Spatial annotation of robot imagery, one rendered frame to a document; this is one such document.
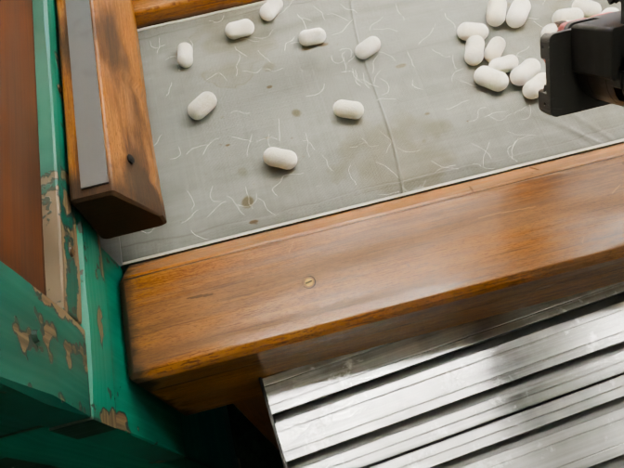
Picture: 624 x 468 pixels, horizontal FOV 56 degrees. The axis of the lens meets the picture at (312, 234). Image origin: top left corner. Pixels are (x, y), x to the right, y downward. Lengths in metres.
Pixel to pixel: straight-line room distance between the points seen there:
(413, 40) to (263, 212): 0.27
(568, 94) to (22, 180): 0.41
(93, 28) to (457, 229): 0.37
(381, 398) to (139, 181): 0.30
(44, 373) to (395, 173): 0.37
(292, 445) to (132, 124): 0.33
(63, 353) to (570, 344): 0.45
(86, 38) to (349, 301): 0.33
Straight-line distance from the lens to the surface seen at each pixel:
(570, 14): 0.74
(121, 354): 0.53
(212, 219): 0.58
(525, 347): 0.62
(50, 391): 0.38
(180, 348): 0.51
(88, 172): 0.49
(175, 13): 0.75
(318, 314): 0.50
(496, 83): 0.65
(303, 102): 0.64
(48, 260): 0.45
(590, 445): 0.61
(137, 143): 0.54
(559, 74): 0.51
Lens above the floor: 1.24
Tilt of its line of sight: 64 degrees down
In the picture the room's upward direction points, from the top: 7 degrees counter-clockwise
